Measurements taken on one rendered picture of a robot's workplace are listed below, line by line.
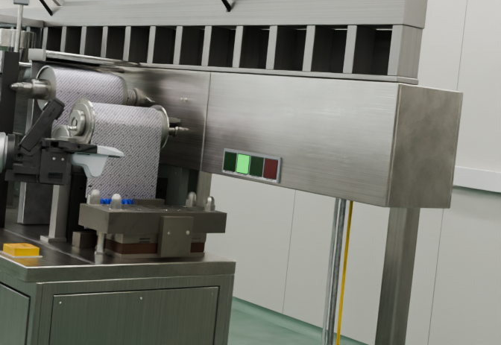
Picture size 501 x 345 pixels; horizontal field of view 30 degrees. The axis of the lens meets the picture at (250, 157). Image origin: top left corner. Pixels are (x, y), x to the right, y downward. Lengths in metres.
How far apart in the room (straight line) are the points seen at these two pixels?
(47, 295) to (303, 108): 0.81
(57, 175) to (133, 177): 1.04
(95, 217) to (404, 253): 0.84
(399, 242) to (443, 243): 2.70
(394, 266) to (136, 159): 0.84
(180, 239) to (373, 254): 2.92
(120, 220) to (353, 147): 0.67
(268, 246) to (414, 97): 3.92
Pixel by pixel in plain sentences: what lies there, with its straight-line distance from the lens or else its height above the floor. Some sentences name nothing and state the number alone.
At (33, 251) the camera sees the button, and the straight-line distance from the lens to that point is 2.51.
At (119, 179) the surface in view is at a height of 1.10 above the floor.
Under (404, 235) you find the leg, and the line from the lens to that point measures 2.43.
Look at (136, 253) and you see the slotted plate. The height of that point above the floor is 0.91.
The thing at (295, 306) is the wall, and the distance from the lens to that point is 5.96.
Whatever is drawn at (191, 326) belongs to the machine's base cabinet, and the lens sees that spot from 2.68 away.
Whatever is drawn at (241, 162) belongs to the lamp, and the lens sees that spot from 2.64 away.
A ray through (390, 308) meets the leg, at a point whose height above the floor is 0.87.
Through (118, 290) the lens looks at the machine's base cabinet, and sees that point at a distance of 2.52.
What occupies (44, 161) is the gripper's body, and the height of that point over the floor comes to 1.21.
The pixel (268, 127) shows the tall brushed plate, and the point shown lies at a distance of 2.57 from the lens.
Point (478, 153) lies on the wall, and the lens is 5.00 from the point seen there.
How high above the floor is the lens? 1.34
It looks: 3 degrees down
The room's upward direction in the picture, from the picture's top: 6 degrees clockwise
